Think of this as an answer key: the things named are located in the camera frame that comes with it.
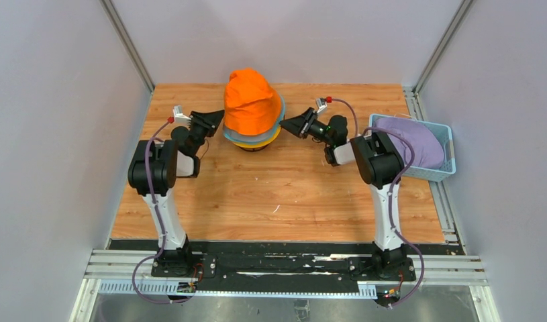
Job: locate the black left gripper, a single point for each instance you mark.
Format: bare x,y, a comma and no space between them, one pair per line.
207,121

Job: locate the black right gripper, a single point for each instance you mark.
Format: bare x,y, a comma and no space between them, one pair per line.
301,125

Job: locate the yellow bucket hat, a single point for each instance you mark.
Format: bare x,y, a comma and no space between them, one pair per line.
258,144

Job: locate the light blue bucket hat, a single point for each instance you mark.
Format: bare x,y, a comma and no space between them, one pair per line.
281,115

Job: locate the orange hat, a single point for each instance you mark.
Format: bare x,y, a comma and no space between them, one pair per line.
252,107

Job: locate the lavender hat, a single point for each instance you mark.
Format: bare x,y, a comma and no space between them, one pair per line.
429,152

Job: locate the grey hat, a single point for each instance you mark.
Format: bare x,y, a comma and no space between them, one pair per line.
235,136

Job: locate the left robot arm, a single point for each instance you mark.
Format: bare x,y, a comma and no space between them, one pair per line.
171,153

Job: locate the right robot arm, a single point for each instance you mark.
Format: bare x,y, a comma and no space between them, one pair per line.
378,163

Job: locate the light blue plastic basket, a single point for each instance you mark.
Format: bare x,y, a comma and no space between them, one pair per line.
443,134

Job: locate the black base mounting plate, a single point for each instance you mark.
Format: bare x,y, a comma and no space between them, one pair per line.
279,267

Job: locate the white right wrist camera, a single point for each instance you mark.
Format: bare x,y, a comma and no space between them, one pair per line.
322,104

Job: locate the aluminium frame rail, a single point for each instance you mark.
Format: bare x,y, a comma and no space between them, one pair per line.
120,272

